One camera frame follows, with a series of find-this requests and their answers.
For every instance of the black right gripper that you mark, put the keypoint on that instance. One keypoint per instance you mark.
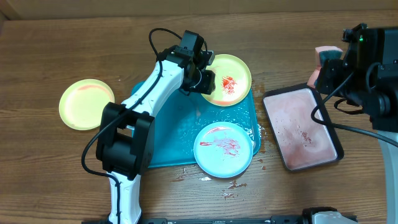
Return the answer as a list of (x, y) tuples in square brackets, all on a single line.
[(324, 83)]

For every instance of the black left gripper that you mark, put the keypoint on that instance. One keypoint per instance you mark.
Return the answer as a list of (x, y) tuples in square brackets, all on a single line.
[(206, 85)]

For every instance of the pink green scrub sponge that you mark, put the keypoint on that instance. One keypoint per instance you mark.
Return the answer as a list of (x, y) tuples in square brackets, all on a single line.
[(322, 54)]

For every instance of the yellow plate with ketchup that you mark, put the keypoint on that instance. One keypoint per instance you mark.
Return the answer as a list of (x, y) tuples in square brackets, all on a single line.
[(82, 104)]

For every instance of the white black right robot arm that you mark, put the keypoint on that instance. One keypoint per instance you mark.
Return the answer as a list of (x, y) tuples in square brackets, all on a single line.
[(365, 76)]

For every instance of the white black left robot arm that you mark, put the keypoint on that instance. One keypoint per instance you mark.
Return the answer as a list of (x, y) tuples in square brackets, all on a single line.
[(125, 141)]

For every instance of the teal plastic tray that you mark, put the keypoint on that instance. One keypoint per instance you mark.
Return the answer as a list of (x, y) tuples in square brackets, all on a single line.
[(182, 117)]

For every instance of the black rectangular water tray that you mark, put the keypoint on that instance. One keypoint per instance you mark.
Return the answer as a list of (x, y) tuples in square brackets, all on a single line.
[(302, 143)]

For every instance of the light blue plate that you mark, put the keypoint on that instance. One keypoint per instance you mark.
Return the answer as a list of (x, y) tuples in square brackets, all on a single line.
[(223, 150)]

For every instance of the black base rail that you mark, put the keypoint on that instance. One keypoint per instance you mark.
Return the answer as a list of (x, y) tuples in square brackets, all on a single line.
[(276, 219)]

